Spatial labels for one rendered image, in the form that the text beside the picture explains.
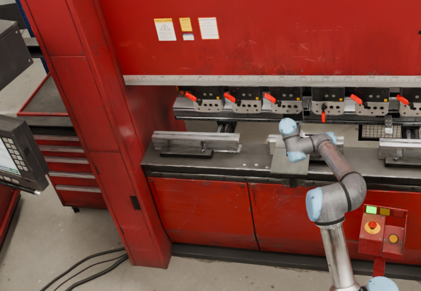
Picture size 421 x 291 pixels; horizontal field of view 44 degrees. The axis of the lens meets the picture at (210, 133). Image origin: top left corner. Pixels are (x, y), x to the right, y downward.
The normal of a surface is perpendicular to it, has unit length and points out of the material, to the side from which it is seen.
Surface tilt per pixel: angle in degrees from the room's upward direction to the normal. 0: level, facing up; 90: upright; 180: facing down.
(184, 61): 90
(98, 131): 90
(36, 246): 0
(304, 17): 90
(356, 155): 0
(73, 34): 90
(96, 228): 0
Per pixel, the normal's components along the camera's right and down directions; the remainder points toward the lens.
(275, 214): -0.22, 0.66
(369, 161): -0.15, -0.76
